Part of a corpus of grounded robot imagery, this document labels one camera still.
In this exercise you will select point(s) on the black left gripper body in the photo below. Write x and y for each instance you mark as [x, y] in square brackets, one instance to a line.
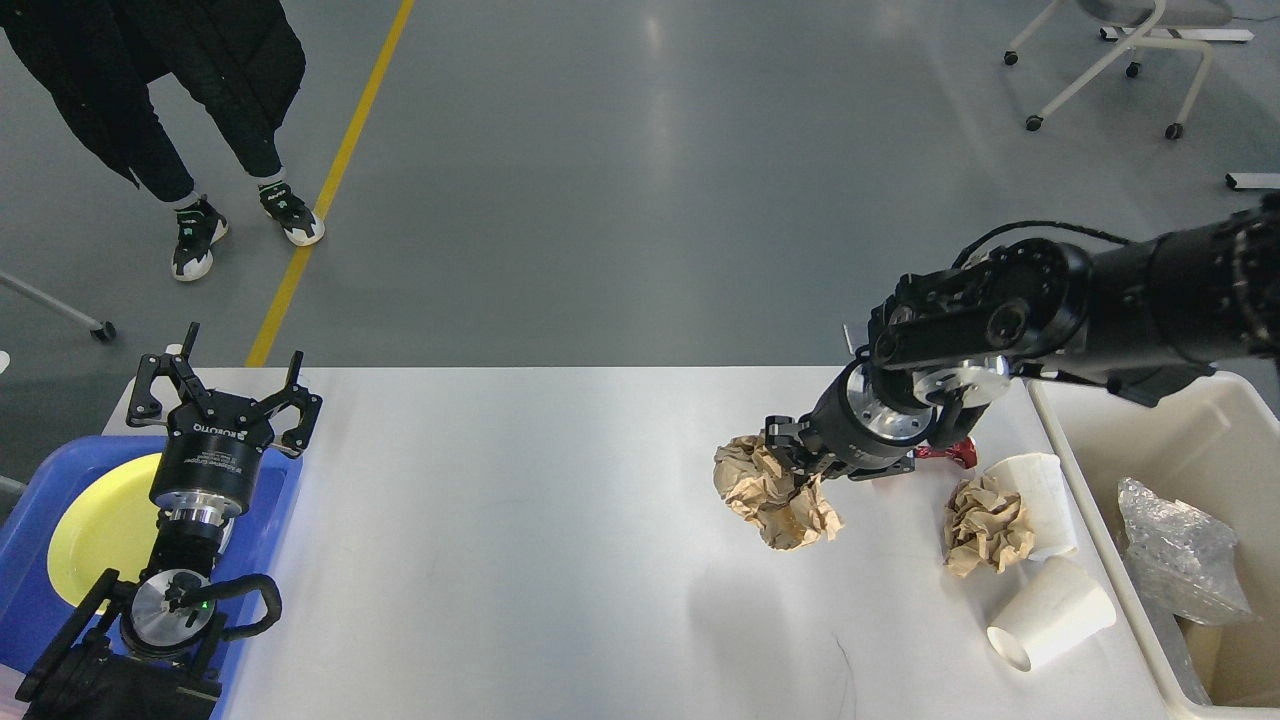
[211, 457]

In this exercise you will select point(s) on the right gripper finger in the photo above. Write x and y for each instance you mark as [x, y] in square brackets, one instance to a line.
[793, 444]
[899, 466]

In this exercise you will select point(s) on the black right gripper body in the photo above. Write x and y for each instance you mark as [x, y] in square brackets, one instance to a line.
[859, 430]

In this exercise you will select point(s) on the brown paper ball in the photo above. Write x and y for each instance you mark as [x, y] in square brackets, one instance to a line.
[789, 511]

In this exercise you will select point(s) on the small brown paper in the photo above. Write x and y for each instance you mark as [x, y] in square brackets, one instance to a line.
[985, 527]

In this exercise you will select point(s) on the yellow-green plastic plate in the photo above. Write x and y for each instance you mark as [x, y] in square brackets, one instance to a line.
[112, 524]

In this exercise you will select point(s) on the white paper cup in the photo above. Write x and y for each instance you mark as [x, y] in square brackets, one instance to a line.
[1060, 608]
[1044, 496]

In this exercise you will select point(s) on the foil tray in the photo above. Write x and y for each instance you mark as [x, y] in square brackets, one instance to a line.
[1173, 644]
[1181, 557]

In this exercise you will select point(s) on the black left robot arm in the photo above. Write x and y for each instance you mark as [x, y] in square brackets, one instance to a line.
[143, 648]

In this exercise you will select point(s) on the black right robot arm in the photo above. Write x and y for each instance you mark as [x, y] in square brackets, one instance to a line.
[1142, 320]

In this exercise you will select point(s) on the crushed red soda can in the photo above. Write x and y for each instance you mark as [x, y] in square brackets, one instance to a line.
[964, 453]

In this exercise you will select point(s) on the white chair leg left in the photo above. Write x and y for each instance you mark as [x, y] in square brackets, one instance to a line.
[103, 332]

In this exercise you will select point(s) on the white paper cup upright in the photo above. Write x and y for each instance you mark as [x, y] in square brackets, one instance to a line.
[1044, 496]

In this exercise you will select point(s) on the blue plastic tray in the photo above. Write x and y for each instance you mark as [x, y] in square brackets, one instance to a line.
[33, 613]

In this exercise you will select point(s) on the cream plastic bin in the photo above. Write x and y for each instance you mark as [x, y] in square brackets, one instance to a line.
[1212, 445]

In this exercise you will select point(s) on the white bar on floor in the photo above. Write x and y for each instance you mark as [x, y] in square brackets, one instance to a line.
[1250, 181]

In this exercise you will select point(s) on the white office chair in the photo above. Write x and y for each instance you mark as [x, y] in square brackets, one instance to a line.
[1131, 27]

